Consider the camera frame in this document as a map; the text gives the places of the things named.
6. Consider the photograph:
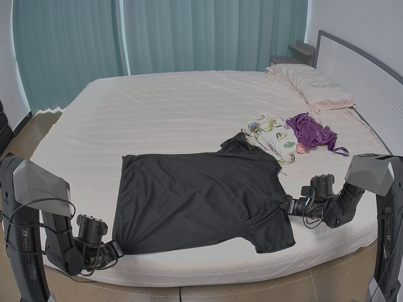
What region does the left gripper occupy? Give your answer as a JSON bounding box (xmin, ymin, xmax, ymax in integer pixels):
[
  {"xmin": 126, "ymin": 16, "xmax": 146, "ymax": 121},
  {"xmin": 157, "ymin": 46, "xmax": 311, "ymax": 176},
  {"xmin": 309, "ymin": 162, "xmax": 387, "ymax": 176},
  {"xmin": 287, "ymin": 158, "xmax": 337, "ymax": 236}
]
[{"xmin": 101, "ymin": 239, "xmax": 125, "ymax": 263}]

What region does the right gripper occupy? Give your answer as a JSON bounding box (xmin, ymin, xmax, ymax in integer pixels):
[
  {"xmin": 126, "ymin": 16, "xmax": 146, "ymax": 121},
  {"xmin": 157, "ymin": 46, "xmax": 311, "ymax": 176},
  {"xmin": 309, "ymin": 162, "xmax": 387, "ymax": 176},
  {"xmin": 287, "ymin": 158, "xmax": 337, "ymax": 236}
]
[{"xmin": 285, "ymin": 197, "xmax": 310, "ymax": 217}]

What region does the black T-shirt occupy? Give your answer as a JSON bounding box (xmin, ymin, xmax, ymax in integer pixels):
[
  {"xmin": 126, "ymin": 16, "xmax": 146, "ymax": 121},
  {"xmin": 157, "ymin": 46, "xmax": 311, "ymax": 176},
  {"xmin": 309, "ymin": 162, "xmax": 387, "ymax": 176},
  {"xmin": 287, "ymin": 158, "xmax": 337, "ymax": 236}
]
[{"xmin": 112, "ymin": 132, "xmax": 296, "ymax": 255}]

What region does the bed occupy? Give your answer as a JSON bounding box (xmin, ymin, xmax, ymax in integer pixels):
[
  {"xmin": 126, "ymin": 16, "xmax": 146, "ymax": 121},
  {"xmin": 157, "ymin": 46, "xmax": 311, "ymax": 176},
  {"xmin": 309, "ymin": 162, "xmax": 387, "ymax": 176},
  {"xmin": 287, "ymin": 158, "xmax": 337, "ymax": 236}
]
[{"xmin": 30, "ymin": 30, "xmax": 403, "ymax": 287}]

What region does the white printed garment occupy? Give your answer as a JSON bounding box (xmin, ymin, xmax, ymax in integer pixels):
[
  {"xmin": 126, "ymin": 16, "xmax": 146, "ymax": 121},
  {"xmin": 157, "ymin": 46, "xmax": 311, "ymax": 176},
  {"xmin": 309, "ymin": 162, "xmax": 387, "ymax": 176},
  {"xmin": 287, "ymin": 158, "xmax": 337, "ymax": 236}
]
[{"xmin": 241, "ymin": 110, "xmax": 298, "ymax": 165}]

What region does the purple satin garment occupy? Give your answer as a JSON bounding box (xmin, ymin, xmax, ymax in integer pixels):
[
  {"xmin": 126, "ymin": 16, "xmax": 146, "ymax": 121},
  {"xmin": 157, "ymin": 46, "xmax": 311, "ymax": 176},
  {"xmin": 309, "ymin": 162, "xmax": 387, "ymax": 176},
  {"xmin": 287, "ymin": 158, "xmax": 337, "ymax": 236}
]
[{"xmin": 286, "ymin": 113, "xmax": 350, "ymax": 156}]

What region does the pale pink pillow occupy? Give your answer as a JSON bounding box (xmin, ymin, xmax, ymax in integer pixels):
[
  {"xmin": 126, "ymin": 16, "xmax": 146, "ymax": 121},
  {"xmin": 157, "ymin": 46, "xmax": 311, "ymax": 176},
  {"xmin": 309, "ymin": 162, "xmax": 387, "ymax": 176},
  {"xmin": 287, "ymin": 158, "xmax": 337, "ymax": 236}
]
[{"xmin": 265, "ymin": 63, "xmax": 356, "ymax": 114}]

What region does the grey bedside table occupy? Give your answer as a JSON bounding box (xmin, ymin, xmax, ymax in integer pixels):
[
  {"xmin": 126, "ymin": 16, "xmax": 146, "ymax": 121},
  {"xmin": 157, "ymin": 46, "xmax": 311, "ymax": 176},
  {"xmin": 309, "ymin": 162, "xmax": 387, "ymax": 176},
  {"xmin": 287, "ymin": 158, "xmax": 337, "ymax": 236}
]
[{"xmin": 271, "ymin": 40, "xmax": 316, "ymax": 67}]

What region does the black low cabinet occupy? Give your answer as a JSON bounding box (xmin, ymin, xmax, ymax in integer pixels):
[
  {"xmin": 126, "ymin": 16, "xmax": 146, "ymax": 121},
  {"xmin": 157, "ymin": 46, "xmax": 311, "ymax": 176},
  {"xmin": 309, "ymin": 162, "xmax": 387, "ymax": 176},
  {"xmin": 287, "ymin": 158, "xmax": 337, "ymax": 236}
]
[{"xmin": 0, "ymin": 99, "xmax": 15, "ymax": 148}]

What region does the blue-green curtain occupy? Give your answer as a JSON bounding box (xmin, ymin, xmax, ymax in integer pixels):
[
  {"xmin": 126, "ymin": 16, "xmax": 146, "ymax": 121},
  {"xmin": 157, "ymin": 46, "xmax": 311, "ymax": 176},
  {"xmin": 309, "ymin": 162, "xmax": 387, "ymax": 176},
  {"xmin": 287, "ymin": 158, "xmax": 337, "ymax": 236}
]
[
  {"xmin": 121, "ymin": 0, "xmax": 310, "ymax": 75},
  {"xmin": 13, "ymin": 0, "xmax": 130, "ymax": 112}
]

